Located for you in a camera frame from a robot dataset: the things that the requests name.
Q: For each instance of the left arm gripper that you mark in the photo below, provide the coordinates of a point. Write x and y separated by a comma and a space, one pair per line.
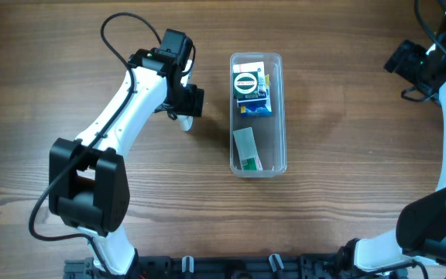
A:
191, 101

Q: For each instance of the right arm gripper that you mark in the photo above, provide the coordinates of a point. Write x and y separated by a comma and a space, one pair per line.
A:
414, 52

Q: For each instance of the white spray bottle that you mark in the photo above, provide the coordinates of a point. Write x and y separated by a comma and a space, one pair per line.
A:
185, 121

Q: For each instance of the dark green round-logo box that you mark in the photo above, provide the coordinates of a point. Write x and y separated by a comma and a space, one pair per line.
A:
245, 85

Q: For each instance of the white Hansaplast box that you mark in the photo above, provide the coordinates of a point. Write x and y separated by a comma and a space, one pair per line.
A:
259, 68

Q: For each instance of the blue VapoDrops box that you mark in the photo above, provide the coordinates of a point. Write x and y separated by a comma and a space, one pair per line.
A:
262, 110

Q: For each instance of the white green medicine box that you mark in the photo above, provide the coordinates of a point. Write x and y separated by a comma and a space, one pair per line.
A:
247, 149

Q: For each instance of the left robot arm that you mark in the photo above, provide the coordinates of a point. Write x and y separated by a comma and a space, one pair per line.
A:
90, 190

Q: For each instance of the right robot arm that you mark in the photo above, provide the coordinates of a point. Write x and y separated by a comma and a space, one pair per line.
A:
419, 238

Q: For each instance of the clear plastic container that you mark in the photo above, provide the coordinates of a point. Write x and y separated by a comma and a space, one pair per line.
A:
269, 132

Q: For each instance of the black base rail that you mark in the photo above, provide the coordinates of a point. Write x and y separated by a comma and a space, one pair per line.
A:
306, 266

